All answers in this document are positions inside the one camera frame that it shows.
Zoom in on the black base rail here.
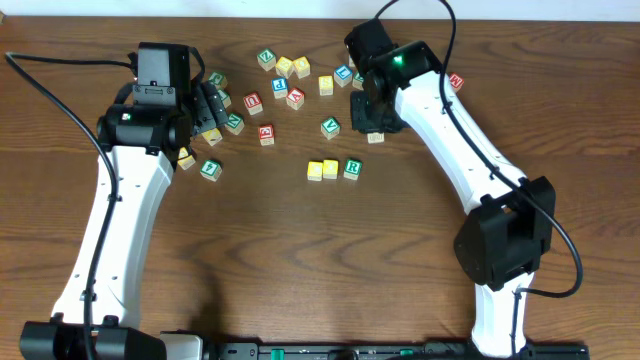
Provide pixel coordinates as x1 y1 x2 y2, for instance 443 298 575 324
203 341 591 360

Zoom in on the green B block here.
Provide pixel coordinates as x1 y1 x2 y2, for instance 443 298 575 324
352 72 364 91

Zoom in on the green block upper left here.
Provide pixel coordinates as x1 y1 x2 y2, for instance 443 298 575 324
208 71 228 90

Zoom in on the green 4 block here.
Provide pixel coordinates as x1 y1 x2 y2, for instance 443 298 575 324
200 160 222 182

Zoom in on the yellow o block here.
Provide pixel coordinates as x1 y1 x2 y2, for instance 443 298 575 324
293 56 311 79
322 159 339 180

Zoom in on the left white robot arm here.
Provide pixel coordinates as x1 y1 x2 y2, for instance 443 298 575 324
20 82 228 359

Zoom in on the red U block left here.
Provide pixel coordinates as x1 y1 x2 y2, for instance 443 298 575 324
243 92 263 115

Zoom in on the green Z block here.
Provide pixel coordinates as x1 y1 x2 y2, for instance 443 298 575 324
257 48 277 71

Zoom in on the green R block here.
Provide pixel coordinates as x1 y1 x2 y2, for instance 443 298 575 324
343 159 363 181

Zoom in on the yellow tilted block left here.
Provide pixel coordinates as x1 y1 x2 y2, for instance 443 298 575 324
202 128 223 146

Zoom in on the yellow c block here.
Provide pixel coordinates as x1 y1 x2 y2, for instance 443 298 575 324
307 161 323 181
177 147 196 170

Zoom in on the blue P block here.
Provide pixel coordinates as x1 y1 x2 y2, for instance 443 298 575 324
271 77 288 99

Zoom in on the green N block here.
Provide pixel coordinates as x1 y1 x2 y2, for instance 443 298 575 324
225 113 245 135

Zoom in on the yellow O block top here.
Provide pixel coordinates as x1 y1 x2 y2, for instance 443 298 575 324
293 56 311 79

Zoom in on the green 7 block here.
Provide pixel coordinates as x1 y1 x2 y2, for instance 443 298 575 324
218 89 231 108

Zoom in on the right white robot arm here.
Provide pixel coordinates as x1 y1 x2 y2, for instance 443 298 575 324
345 40 555 358

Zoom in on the yellow block beside Z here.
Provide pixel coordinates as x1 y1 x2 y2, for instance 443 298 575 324
275 56 294 79

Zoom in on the yellow S block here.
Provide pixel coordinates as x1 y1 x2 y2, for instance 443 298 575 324
318 75 334 96

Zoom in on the red E block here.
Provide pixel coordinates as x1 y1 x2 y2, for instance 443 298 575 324
259 124 275 146

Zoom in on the red A block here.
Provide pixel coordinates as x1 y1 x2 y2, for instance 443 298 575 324
286 88 305 110

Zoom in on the red M block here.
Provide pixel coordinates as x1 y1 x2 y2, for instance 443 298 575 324
449 73 464 92

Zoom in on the blue l block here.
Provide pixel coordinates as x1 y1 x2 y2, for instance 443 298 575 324
333 64 353 87
367 132 385 144

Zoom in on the green V block centre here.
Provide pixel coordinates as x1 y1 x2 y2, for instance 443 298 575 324
321 117 341 140

